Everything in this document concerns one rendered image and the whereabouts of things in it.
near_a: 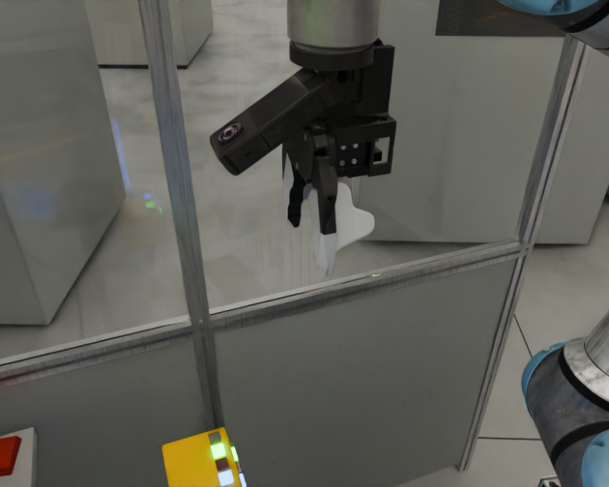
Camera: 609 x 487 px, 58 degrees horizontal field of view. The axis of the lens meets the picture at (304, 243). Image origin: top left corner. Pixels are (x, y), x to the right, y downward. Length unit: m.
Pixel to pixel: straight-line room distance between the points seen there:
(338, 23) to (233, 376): 1.02
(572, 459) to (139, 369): 0.86
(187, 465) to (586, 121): 2.58
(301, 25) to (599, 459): 0.55
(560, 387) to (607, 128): 2.41
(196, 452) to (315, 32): 0.65
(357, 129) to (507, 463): 1.91
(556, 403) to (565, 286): 2.39
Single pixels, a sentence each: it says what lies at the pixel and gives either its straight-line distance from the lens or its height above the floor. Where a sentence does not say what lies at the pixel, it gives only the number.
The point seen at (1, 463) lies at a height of 0.88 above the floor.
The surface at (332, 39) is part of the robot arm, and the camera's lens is 0.45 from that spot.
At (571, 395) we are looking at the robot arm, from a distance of 0.78.
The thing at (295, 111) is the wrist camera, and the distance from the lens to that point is 0.46.
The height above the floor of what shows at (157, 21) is 1.61.
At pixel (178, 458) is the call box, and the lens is 0.90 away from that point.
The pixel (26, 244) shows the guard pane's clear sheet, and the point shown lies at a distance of 1.07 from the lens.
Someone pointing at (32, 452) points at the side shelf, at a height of 0.86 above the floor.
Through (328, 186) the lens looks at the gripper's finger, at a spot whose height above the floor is 1.57.
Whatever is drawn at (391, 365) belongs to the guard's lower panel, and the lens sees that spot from 1.55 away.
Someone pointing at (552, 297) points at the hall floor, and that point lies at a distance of 3.06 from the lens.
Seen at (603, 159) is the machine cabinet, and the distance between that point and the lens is 3.18.
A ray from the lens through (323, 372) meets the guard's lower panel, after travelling 1.45.
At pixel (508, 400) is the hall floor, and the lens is 2.47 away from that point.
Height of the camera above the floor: 1.80
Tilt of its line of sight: 35 degrees down
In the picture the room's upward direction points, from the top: straight up
